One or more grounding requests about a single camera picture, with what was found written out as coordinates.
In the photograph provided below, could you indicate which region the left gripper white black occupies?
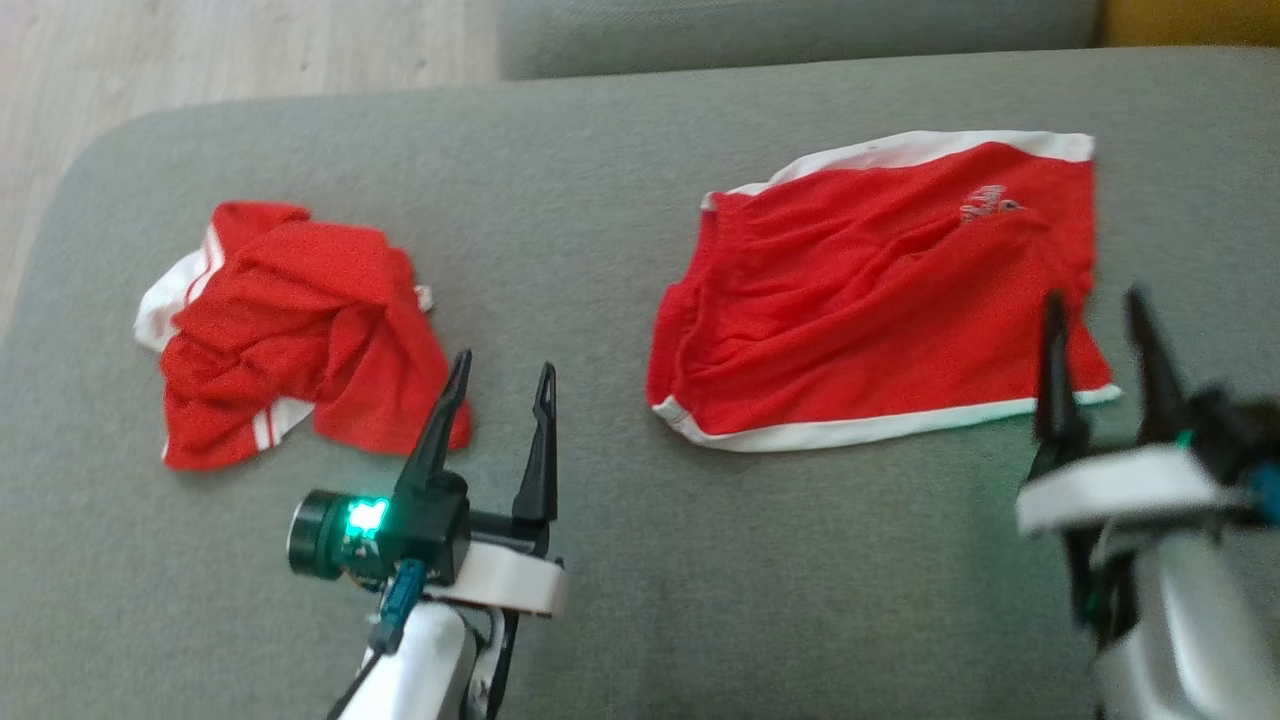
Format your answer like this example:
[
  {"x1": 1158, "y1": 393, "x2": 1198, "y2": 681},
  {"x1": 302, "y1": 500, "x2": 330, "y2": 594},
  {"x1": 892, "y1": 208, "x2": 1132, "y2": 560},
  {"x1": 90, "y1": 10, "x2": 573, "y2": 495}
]
[{"x1": 288, "y1": 348, "x2": 569, "y2": 617}]

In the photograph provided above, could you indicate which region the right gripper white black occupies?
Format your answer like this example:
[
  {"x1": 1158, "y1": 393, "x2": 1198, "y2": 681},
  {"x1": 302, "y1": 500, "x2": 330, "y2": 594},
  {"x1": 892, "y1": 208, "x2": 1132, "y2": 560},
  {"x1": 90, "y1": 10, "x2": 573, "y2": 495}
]
[{"x1": 1014, "y1": 288, "x2": 1248, "y2": 542}]

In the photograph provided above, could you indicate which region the red white basketball jersey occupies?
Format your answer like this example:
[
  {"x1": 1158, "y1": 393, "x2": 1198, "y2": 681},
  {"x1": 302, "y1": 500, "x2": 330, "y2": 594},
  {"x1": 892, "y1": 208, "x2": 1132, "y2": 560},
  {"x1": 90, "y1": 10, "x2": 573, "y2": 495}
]
[{"x1": 133, "y1": 200, "x2": 474, "y2": 473}]

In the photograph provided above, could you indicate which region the red shorts white trim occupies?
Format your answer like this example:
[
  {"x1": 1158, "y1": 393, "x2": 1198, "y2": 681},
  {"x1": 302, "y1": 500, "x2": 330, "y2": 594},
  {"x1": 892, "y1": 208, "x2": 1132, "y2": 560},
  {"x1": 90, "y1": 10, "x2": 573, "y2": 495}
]
[{"x1": 645, "y1": 130, "x2": 1123, "y2": 453}]

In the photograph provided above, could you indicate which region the yellow sofa backrest cushion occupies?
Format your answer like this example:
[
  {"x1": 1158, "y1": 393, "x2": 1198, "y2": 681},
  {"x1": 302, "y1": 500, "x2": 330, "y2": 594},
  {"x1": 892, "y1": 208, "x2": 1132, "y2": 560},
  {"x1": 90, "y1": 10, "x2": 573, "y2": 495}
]
[{"x1": 1100, "y1": 0, "x2": 1280, "y2": 48}]

